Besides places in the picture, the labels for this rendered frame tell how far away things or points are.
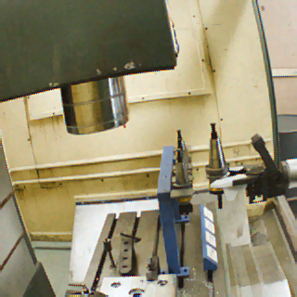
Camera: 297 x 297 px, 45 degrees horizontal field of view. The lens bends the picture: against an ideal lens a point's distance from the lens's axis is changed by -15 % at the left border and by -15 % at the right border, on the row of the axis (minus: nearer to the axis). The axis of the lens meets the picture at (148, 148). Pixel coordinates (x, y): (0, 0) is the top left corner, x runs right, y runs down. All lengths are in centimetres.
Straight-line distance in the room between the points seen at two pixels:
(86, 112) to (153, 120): 112
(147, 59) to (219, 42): 116
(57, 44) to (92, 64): 10
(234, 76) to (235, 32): 24
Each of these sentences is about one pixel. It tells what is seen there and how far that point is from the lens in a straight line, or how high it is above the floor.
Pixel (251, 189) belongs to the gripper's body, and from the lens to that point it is 99.
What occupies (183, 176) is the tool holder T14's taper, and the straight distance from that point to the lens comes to 123.
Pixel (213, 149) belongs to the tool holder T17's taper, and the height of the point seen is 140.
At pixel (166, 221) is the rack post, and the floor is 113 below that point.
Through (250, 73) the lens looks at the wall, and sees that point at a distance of 198.
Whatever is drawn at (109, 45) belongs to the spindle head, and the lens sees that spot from 82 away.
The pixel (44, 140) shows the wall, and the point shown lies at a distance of 213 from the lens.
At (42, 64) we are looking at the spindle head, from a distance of 86.
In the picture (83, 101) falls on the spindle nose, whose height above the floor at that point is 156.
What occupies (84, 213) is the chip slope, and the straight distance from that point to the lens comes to 214.
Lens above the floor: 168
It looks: 16 degrees down
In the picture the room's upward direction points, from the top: 9 degrees counter-clockwise
